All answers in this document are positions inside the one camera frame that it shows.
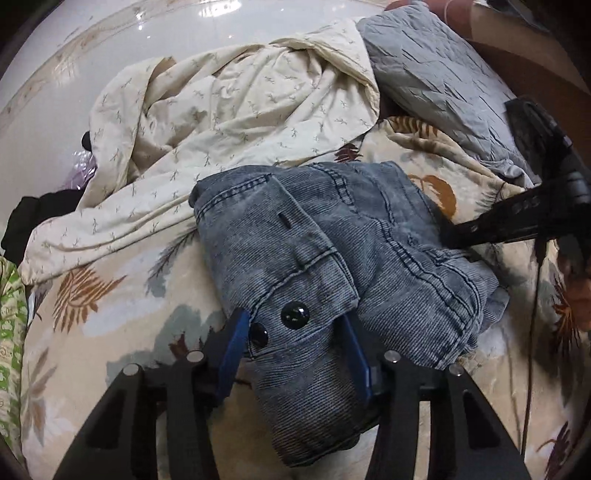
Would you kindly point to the cream leaf-print bedsheet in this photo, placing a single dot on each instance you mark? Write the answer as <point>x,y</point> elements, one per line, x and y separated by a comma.
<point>221,115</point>

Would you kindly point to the blue denim pants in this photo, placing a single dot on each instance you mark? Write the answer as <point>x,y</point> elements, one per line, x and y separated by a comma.
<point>351,240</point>

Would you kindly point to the person's right hand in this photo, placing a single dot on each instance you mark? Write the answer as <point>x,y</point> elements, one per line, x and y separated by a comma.
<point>581,300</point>

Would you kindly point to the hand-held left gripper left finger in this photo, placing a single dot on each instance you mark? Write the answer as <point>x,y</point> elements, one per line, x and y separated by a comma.
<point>233,353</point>

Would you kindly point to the black cloth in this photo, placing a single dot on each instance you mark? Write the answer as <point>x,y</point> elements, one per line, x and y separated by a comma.
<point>32,217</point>

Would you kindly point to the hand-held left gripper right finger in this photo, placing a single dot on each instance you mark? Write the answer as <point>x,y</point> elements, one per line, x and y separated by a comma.
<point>359,357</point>

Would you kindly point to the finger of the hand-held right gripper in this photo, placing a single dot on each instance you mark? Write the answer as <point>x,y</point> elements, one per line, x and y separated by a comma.
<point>494,221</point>

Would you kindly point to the green patterned cloth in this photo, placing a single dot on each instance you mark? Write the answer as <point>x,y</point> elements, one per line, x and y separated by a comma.
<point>11,350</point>

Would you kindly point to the grey quilted pillow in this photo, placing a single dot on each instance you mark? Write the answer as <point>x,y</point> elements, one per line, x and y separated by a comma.
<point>429,78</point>

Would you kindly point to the beige leaf-print blanket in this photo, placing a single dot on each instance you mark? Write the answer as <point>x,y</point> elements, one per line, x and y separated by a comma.
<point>115,332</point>

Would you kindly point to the purple plastic bag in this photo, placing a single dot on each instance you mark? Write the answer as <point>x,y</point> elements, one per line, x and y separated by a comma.
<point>81,170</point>

